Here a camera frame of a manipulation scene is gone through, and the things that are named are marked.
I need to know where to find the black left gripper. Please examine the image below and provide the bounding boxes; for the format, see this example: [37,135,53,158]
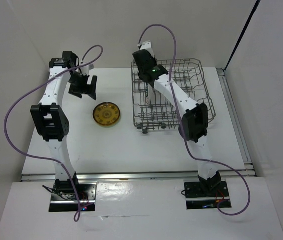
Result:
[67,72,97,100]

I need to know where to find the brown patterned plate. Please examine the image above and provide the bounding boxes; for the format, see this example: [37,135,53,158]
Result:
[92,102,122,128]

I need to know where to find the white plate teal rim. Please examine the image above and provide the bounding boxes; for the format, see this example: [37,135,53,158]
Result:
[145,83,153,105]
[148,86,157,105]

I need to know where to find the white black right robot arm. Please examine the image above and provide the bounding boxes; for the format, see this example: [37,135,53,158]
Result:
[132,49,222,196]

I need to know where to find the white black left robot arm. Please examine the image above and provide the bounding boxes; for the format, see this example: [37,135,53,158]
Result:
[30,51,98,200]

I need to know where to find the white plate teal rim front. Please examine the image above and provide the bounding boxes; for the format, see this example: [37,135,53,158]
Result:
[145,83,153,105]

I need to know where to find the black corner strip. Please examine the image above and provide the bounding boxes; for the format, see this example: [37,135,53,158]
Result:
[222,0,261,72]

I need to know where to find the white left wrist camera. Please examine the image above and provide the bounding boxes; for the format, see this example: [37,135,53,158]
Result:
[80,64,95,76]

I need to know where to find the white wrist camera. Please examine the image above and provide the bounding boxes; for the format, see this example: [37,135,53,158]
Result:
[80,64,95,76]
[137,40,155,58]

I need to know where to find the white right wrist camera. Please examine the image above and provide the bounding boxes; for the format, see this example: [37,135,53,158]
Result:
[137,40,155,58]

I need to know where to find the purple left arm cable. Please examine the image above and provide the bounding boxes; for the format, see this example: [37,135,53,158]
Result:
[3,44,105,222]

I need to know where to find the grey wire dish rack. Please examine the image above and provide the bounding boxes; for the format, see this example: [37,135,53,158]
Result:
[131,58,216,134]

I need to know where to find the aluminium front rail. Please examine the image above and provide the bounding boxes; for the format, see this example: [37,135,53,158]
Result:
[20,170,232,182]

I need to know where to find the aluminium rail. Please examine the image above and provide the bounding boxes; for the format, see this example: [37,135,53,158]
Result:
[20,170,232,182]
[216,68,257,177]

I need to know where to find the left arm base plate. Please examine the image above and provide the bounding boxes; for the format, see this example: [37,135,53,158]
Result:
[43,183,97,213]

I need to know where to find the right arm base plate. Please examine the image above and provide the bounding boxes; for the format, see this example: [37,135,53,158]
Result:
[181,181,232,210]

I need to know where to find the aluminium right side rail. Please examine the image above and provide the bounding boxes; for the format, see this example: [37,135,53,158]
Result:
[216,68,257,177]

